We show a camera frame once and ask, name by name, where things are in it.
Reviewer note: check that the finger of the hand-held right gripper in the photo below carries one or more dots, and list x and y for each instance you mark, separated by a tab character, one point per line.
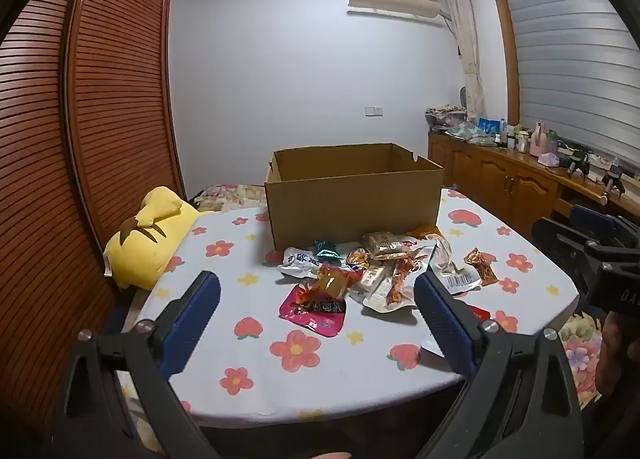
562	244
597	221

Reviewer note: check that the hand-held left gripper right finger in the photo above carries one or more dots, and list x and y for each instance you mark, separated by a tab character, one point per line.
442	319

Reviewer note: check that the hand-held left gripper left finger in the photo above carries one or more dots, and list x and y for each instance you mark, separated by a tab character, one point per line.
192	319

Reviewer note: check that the white and blue snack packet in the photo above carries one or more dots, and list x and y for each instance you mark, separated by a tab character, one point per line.
297	261

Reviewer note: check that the brown cardboard box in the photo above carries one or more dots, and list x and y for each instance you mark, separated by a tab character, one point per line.
350	204

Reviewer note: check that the person's right hand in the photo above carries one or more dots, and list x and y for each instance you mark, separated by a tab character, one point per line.
614	354

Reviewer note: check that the person's left hand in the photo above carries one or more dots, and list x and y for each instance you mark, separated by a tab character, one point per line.
325	455

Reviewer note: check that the white barcode snack packet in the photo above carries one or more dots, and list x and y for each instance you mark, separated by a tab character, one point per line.
457	279

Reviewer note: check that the small black tripod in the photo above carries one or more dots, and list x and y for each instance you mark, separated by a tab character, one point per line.
578	163
612	181

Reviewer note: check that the long white red snack packet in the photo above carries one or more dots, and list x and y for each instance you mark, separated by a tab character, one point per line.
400	284

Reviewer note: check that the small brown red snack packet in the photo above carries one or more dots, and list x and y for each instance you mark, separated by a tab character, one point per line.
481	266

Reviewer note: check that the pink face mask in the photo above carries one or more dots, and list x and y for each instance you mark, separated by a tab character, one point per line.
551	160

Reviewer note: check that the flowered blanket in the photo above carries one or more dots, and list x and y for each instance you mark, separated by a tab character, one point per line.
582	359

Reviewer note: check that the wooden low cabinet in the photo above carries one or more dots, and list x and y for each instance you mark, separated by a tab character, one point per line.
505	179

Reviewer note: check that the yellow plush toy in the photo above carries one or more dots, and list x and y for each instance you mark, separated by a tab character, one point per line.
145	239

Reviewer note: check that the pink bottle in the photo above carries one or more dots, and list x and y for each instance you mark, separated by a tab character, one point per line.
539	139

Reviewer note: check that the small orange red snack packet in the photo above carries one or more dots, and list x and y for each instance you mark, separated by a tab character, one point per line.
357	259

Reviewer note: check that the floral white tablecloth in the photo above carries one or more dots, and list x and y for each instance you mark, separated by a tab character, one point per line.
280	389

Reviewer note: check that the clear orange snack packet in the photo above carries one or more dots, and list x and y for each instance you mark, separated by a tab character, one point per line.
330	284

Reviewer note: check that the pink snack packet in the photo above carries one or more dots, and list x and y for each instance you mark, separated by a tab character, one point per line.
312	316

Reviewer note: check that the floral bed sheet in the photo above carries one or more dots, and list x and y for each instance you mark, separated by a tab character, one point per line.
225	196

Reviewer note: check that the teal snack packet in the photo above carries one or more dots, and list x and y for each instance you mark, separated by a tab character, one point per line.
327	251

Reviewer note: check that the blue carton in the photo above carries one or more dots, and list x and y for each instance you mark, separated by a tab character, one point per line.
489	126

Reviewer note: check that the grey window blind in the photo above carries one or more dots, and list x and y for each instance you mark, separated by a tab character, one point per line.
570	64

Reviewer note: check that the pile of folded cloths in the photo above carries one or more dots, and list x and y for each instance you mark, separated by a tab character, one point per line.
445	120

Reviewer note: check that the cream curtain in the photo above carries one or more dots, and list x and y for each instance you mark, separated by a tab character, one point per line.
467	49

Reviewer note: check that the wooden louvered wardrobe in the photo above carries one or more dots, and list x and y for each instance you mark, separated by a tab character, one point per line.
100	89

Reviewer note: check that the white wall switch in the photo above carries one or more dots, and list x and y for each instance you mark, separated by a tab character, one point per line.
374	111

